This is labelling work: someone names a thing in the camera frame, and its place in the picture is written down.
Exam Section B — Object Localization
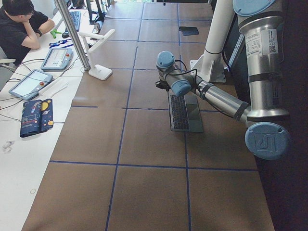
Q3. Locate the black mouse pad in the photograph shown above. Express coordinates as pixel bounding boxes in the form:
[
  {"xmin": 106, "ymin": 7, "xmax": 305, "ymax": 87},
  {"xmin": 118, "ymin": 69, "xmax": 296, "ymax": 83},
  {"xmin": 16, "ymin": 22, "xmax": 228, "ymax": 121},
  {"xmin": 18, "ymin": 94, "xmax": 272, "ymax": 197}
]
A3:
[{"xmin": 179, "ymin": 26, "xmax": 199, "ymax": 36}]

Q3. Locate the upper teach pendant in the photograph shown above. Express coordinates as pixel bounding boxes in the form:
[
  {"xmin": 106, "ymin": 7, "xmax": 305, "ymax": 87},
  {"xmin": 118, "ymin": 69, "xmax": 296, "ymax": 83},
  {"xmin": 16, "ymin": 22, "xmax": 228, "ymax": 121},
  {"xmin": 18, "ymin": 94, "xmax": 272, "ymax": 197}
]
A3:
[{"xmin": 40, "ymin": 48, "xmax": 73, "ymax": 72}]

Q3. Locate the aluminium frame post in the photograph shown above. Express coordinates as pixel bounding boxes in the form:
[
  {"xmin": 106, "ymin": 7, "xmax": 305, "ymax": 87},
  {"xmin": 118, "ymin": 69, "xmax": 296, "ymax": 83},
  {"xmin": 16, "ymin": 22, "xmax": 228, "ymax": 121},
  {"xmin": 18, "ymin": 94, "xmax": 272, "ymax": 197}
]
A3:
[{"xmin": 54, "ymin": 0, "xmax": 90, "ymax": 71}]

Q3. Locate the blue lanyard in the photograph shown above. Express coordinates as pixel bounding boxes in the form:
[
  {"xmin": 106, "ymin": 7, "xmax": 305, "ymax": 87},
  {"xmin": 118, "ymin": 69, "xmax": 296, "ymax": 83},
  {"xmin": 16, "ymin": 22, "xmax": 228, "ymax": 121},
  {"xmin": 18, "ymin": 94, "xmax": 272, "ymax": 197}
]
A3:
[{"xmin": 49, "ymin": 38, "xmax": 74, "ymax": 49}]

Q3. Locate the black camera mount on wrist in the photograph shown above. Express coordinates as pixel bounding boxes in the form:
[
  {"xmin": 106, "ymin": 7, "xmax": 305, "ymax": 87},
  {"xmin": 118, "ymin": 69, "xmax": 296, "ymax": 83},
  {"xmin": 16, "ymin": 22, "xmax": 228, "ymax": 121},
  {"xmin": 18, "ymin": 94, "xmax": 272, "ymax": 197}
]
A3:
[{"xmin": 155, "ymin": 81, "xmax": 170, "ymax": 91}]

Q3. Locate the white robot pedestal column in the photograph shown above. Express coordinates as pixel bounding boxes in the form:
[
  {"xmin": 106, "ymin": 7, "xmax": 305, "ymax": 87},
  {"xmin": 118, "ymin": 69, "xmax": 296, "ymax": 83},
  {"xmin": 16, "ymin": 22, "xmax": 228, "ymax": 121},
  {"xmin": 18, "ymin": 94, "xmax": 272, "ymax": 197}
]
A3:
[{"xmin": 190, "ymin": 0, "xmax": 235, "ymax": 83}]

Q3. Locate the white desk lamp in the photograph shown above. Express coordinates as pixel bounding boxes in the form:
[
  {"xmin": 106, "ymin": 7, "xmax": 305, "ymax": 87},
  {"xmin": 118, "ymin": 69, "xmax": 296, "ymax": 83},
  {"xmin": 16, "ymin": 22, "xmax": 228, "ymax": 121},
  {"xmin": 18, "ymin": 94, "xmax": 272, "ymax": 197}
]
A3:
[{"xmin": 78, "ymin": 29, "xmax": 115, "ymax": 80}]

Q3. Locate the lower teach pendant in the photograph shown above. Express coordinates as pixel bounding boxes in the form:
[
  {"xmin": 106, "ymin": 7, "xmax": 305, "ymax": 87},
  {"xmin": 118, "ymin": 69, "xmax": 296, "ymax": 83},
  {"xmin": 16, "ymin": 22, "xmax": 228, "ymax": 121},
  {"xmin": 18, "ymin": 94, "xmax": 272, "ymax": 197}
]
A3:
[{"xmin": 9, "ymin": 69, "xmax": 53, "ymax": 101}]

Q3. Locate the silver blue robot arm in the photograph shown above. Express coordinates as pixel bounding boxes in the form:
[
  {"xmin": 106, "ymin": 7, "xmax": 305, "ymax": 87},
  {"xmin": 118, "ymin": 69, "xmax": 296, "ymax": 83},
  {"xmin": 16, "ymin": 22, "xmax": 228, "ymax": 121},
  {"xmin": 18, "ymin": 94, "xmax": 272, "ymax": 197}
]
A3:
[{"xmin": 156, "ymin": 0, "xmax": 291, "ymax": 160}]

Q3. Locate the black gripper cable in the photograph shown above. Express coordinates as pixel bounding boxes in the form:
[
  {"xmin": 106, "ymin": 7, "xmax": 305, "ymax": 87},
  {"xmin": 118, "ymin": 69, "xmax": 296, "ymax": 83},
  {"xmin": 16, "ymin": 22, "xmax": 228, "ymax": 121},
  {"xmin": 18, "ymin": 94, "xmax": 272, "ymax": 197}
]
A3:
[{"xmin": 166, "ymin": 59, "xmax": 198, "ymax": 123}]

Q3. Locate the dark blue space pouch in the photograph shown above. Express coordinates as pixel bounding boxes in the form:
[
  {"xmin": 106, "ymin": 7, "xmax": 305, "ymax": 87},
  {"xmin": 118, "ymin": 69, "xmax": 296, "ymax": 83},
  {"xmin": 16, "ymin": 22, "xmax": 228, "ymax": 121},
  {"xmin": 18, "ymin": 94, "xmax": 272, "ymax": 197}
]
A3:
[{"xmin": 20, "ymin": 99, "xmax": 53, "ymax": 138}]

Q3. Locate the teach pendant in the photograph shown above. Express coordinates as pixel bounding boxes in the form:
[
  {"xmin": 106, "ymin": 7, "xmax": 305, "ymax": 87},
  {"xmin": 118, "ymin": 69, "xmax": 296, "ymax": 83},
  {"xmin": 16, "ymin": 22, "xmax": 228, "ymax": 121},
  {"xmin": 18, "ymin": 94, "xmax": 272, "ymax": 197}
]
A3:
[
  {"xmin": 9, "ymin": 69, "xmax": 53, "ymax": 101},
  {"xmin": 40, "ymin": 48, "xmax": 73, "ymax": 72}
]

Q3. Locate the person in black shirt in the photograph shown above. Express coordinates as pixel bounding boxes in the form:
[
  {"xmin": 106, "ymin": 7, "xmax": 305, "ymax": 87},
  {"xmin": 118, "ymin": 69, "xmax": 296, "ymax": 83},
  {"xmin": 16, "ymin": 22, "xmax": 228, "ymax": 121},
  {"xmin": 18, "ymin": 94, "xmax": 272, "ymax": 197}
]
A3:
[{"xmin": 0, "ymin": 0, "xmax": 55, "ymax": 66}]

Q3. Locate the grey laptop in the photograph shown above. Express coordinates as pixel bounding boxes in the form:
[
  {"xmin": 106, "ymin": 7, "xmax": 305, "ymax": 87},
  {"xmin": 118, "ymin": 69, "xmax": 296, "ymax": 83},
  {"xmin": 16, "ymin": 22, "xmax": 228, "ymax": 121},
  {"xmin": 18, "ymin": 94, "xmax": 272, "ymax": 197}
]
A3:
[{"xmin": 168, "ymin": 94, "xmax": 204, "ymax": 133}]

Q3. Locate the black keyboard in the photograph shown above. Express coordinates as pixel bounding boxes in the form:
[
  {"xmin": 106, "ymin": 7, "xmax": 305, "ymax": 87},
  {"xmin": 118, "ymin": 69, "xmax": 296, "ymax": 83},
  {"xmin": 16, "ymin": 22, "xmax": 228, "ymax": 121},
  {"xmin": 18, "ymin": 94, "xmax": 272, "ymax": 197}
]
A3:
[{"xmin": 69, "ymin": 11, "xmax": 81, "ymax": 31}]

